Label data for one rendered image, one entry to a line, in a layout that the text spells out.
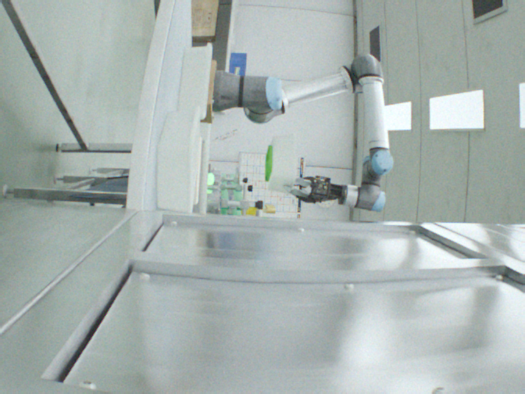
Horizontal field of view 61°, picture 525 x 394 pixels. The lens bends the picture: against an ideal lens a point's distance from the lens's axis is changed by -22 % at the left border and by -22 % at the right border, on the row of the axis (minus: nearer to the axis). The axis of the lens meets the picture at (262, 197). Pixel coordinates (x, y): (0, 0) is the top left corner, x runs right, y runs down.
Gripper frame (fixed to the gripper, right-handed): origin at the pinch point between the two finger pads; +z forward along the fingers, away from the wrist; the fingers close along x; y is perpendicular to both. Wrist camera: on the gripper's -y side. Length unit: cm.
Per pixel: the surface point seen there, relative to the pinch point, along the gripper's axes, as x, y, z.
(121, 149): -19, -56, 75
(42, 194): 21, 10, 88
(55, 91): -18, 13, 95
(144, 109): 16, 96, 36
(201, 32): -304, -431, 105
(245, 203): 13.7, 22.9, 13.1
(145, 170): 28, 96, 33
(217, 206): 16.0, 22.2, 21.1
